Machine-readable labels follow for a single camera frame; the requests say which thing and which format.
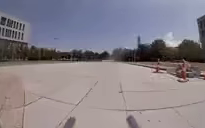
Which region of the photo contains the tall distant tower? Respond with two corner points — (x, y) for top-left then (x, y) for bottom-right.
(137, 35), (142, 48)

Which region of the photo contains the row of trees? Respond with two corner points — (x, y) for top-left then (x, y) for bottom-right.
(27, 38), (205, 64)

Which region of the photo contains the robot's own part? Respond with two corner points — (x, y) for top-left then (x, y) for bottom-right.
(125, 114), (141, 128)
(62, 116), (77, 128)

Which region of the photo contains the bare dirt ground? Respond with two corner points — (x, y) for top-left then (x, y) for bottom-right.
(131, 61), (205, 80)

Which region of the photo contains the white building with windows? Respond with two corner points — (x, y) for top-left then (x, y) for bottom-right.
(0, 8), (32, 63)

